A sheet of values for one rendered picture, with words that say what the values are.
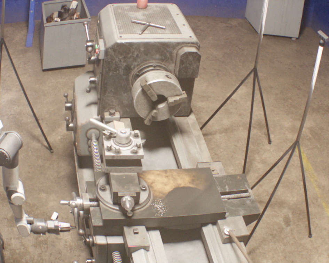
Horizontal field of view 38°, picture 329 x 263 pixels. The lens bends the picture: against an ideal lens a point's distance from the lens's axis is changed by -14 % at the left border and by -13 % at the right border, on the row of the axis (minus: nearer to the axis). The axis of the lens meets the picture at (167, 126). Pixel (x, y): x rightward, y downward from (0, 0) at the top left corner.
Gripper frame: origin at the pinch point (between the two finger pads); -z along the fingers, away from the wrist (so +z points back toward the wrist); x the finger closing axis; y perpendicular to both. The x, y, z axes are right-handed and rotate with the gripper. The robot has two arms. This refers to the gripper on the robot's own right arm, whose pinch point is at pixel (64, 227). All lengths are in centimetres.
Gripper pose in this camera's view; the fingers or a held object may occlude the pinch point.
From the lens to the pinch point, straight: 258.1
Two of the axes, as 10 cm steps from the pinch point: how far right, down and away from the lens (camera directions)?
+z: -9.7, 0.3, -2.3
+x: -1.8, 5.4, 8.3
